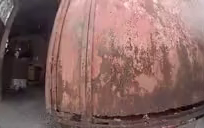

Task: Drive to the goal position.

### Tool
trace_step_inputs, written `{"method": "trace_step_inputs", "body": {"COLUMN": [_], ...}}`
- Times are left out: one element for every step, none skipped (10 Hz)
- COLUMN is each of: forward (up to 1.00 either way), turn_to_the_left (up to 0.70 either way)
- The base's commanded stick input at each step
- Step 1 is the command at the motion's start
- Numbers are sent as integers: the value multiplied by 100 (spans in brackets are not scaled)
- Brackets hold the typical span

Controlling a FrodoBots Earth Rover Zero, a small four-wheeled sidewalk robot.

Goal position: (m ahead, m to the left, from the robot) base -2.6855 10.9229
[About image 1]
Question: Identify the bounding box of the rusty red metal gate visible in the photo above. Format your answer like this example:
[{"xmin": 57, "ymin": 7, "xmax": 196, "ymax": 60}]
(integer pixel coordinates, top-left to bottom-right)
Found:
[{"xmin": 44, "ymin": 0, "xmax": 204, "ymax": 128}]

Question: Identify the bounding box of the dark building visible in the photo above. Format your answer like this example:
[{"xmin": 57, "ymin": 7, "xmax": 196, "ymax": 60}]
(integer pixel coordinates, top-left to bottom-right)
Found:
[{"xmin": 0, "ymin": 0, "xmax": 61, "ymax": 103}]

